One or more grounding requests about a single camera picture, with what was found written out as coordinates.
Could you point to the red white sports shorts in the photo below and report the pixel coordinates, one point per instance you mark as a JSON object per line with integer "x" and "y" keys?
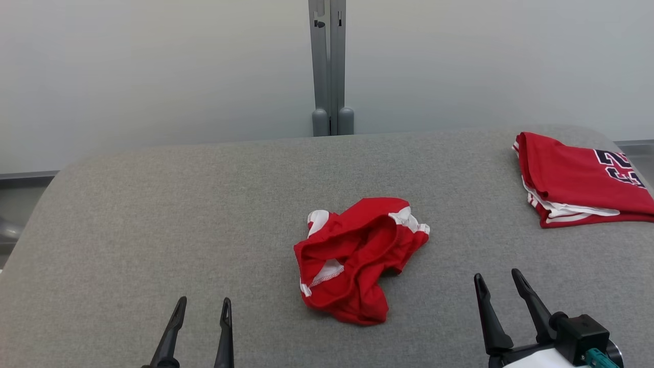
{"x": 357, "y": 255}

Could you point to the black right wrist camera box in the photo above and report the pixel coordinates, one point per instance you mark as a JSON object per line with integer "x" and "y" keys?
{"x": 582, "y": 335}

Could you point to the red white basketball jersey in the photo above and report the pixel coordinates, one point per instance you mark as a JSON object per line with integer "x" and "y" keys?
{"x": 567, "y": 174}

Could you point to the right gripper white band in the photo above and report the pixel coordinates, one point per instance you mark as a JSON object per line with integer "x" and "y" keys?
{"x": 531, "y": 359}

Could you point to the grey partition base rail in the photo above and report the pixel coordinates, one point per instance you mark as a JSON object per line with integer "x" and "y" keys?
{"x": 25, "y": 178}
{"x": 636, "y": 146}

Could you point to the grey double partition post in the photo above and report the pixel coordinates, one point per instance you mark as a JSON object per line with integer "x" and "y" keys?
{"x": 329, "y": 61}

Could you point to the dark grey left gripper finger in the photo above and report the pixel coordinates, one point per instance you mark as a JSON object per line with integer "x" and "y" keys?
{"x": 171, "y": 332}
{"x": 226, "y": 342}

